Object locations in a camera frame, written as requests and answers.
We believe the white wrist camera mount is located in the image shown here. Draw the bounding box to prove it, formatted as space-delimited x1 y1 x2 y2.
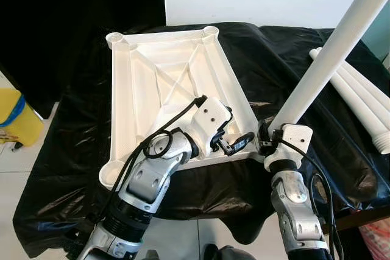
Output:
183 96 233 158
263 124 313 172

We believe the grey left robot foot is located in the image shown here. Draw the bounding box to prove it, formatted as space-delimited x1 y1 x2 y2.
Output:
139 249 160 260

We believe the white plastic table top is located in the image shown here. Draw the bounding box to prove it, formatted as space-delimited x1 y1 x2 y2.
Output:
99 26 269 191

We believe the grey robot foot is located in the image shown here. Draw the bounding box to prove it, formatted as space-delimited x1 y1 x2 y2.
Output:
204 245 257 260
139 249 160 260

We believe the black plastic table cover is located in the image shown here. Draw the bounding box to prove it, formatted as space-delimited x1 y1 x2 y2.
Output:
12 23 390 259

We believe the black backdrop sheet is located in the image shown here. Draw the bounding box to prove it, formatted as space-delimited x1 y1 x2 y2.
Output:
0 0 165 118

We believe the pink plastic bag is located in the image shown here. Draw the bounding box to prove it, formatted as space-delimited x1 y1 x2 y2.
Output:
360 217 390 260

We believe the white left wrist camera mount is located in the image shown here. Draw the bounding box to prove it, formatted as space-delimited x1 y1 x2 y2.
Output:
183 96 233 158

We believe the yellow bin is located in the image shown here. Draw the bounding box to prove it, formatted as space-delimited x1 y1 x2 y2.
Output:
0 88 44 148

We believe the white plastic table leg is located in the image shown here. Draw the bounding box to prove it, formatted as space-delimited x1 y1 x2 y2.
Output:
308 47 390 154
338 59 390 132
347 59 390 113
268 0 390 133

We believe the grey right robot foot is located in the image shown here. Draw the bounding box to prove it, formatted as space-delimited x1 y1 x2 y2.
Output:
204 245 257 260

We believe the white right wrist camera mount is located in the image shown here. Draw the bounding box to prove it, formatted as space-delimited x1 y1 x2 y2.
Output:
263 124 313 172

